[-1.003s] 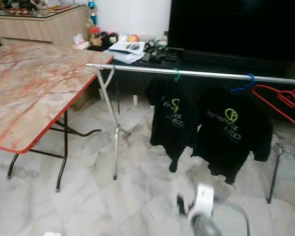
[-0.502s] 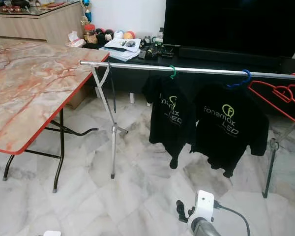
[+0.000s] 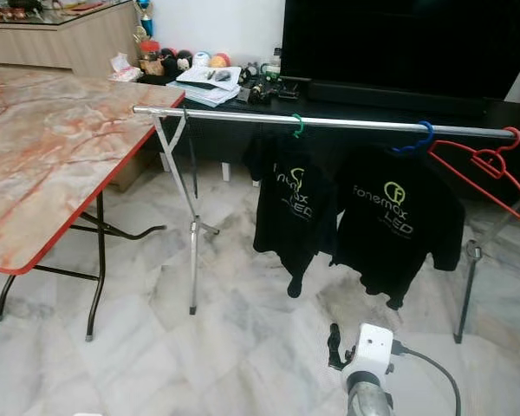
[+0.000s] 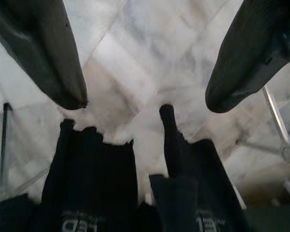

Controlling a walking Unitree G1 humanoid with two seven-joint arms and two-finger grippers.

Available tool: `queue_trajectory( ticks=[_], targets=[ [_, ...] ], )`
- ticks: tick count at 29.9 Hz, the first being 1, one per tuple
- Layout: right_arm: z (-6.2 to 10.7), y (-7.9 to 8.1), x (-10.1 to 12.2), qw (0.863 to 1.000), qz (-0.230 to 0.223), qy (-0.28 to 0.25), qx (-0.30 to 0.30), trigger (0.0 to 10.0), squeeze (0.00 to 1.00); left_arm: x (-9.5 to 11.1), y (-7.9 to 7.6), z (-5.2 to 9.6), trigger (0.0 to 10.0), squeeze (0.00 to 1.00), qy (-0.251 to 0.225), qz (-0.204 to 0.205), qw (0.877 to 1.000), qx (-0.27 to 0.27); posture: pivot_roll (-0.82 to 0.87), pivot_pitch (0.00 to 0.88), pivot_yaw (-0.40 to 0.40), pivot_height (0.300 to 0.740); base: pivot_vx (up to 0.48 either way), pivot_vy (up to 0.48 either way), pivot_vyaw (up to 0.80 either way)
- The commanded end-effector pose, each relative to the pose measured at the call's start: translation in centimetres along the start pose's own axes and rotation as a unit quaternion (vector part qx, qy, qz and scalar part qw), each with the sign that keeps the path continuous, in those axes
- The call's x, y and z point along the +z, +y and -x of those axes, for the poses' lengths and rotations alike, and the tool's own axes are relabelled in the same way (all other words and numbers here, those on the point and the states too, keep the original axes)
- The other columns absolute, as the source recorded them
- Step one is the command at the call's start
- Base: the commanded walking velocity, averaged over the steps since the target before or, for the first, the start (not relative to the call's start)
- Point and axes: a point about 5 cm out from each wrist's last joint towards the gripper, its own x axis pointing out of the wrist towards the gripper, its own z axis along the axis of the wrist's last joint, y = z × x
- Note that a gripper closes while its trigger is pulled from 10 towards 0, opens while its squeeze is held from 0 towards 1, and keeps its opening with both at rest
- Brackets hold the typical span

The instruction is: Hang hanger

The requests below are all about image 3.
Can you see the blue plastic hanger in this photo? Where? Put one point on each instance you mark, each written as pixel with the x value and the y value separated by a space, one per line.
pixel 420 147

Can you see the black television console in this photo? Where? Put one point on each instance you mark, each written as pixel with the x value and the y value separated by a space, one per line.
pixel 221 143

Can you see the white tissue pack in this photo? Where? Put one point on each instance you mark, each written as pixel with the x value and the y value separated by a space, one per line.
pixel 124 69

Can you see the green plastic hanger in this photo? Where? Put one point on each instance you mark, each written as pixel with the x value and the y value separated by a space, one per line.
pixel 303 126

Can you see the black plush toy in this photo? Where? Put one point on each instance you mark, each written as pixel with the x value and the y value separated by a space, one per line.
pixel 175 62

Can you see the red plastic hanger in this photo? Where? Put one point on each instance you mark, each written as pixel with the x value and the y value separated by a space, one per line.
pixel 490 161

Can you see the stack of white papers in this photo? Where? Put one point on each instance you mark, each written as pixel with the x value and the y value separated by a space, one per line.
pixel 208 85

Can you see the light wooden cabinet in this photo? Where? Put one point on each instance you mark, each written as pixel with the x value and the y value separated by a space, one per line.
pixel 61 43

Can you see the black fonemax print T-shirt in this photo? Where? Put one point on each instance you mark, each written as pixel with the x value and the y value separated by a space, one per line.
pixel 282 199
pixel 399 251

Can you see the marble top folding table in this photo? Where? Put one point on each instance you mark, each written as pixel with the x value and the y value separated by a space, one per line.
pixel 52 156

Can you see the orange ball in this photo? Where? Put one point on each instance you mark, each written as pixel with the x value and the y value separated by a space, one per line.
pixel 221 61

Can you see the silver metal clothes rack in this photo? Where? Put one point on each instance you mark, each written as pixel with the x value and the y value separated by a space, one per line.
pixel 225 115

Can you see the jar with red lid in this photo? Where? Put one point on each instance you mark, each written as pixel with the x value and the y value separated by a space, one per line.
pixel 152 59

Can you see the black flat television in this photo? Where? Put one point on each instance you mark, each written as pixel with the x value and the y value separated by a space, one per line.
pixel 399 43

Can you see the blue gold trophy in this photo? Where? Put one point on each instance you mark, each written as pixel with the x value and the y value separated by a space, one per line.
pixel 146 22

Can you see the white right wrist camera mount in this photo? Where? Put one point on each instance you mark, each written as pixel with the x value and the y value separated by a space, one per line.
pixel 373 347

